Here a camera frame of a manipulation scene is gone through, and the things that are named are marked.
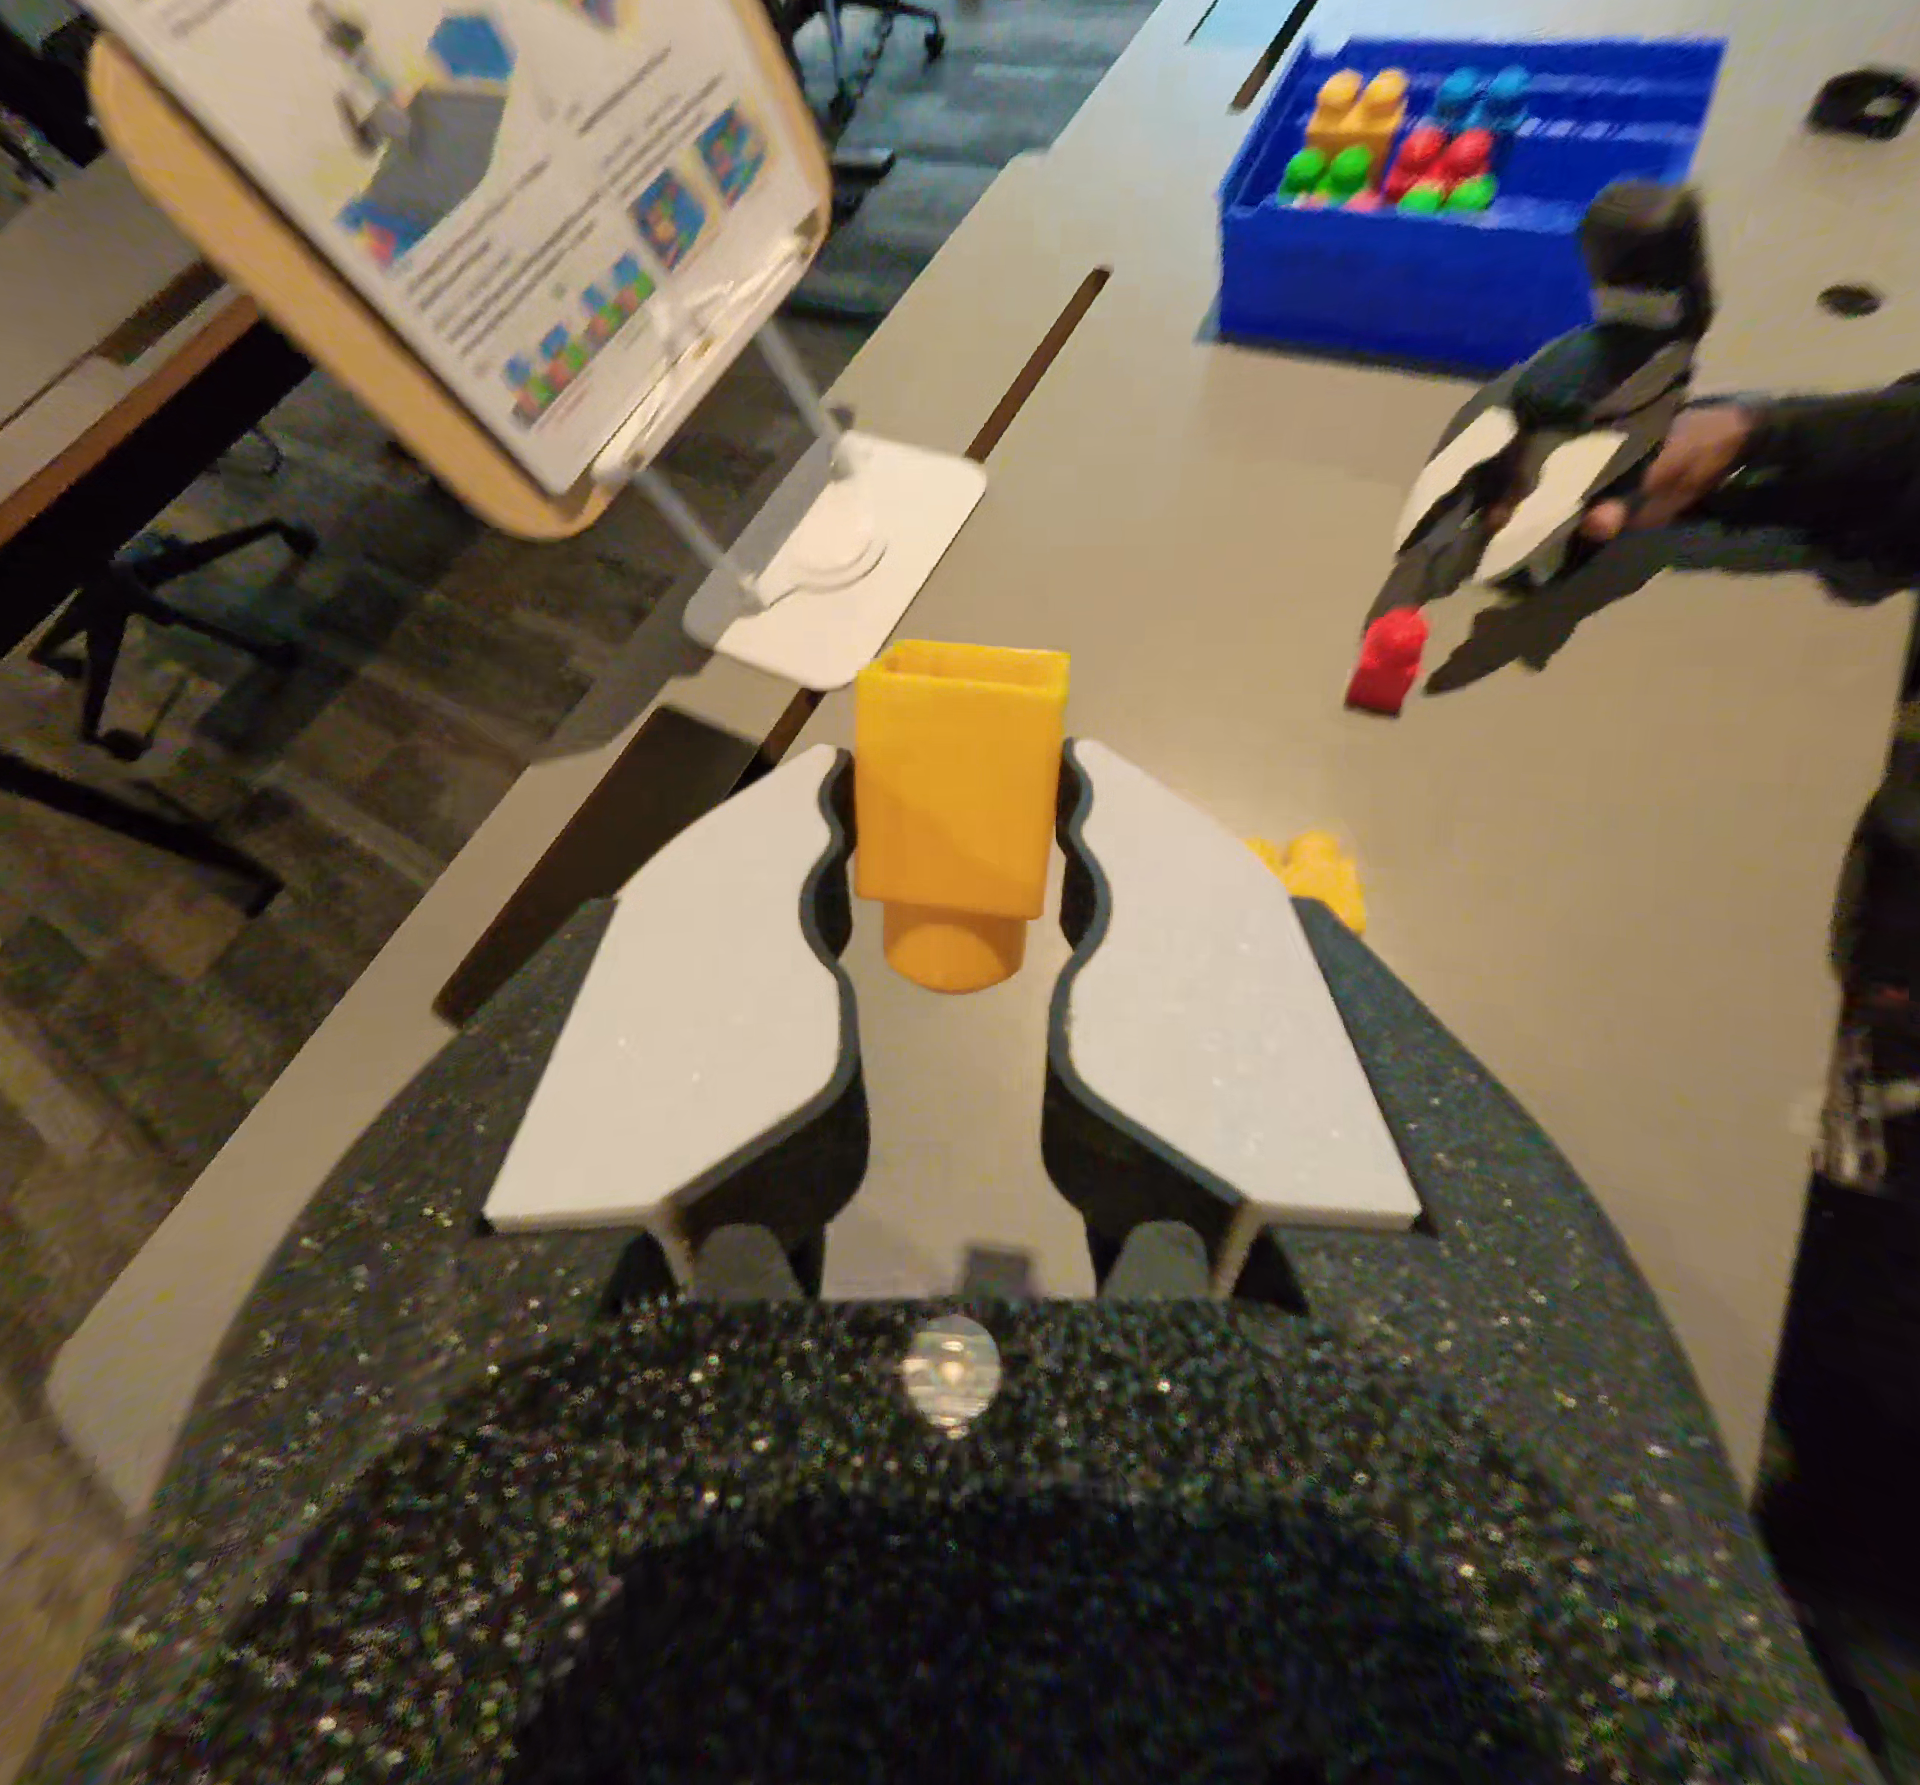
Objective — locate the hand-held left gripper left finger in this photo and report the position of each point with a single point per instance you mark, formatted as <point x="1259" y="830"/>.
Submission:
<point x="691" y="1020"/>

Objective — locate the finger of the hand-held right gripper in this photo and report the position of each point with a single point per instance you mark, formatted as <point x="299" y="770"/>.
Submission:
<point x="1453" y="477"/>
<point x="1546" y="509"/>

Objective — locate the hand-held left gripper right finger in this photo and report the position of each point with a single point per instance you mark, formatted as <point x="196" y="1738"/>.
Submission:
<point x="1216" y="1020"/>

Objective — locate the blue plastic bin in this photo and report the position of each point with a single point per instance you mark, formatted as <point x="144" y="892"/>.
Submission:
<point x="1351" y="299"/>

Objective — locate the red single-stud block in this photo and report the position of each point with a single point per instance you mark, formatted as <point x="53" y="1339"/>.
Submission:
<point x="1383" y="675"/>

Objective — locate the yellow single-stud block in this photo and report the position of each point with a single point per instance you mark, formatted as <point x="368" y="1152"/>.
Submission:
<point x="953" y="794"/>

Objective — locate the person's right forearm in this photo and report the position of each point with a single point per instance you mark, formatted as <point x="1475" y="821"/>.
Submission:
<point x="1831" y="480"/>

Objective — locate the person's right hand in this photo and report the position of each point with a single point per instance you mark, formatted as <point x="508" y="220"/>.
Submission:
<point x="1688" y="457"/>

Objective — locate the green two-stud block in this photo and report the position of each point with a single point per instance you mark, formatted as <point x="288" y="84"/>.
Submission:
<point x="1328" y="172"/>
<point x="1453" y="195"/>

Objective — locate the red two-stud block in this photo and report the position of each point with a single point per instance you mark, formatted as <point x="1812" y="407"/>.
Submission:
<point x="1441" y="158"/>

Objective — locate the orange two-stud block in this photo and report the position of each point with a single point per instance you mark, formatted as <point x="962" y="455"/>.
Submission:
<point x="1358" y="113"/>

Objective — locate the black desk foot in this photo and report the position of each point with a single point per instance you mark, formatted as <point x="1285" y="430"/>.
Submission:
<point x="152" y="824"/>

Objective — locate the person's dark clothed body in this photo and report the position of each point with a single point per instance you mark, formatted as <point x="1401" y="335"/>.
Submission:
<point x="1860" y="1290"/>

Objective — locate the wooden desk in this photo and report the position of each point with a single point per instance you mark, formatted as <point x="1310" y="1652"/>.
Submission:
<point x="121" y="391"/>

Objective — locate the instruction board on stand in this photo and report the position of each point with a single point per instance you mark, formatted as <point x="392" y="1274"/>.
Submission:
<point x="496" y="150"/>

